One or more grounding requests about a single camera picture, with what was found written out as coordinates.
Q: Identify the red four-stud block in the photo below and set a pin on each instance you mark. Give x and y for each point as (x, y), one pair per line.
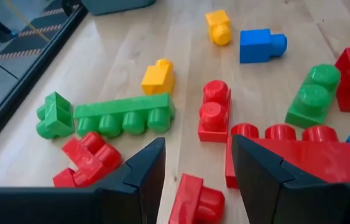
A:
(317, 158)

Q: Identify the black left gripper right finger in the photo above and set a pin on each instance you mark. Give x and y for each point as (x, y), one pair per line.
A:
(271, 199)

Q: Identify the blue one-stud block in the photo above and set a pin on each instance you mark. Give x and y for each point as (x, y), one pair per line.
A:
(255, 46)

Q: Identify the hazard striped black mat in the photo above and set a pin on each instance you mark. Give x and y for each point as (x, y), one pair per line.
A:
(31, 43)

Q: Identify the grey plastic bin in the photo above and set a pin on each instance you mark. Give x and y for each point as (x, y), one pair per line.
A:
(115, 6)

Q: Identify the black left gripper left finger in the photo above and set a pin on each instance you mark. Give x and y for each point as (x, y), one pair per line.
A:
(137, 186)

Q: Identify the green two-stud block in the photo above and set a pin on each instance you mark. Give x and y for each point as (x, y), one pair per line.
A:
(311, 102)
(58, 116)

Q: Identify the yellow one-stud block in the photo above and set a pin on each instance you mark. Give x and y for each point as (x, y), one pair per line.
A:
(218, 21)
(157, 81)

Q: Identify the green four-stud block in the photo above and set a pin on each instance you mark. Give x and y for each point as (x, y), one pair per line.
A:
(122, 107)

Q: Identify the red one-stud block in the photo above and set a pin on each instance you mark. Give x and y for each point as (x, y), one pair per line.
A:
(187, 199)

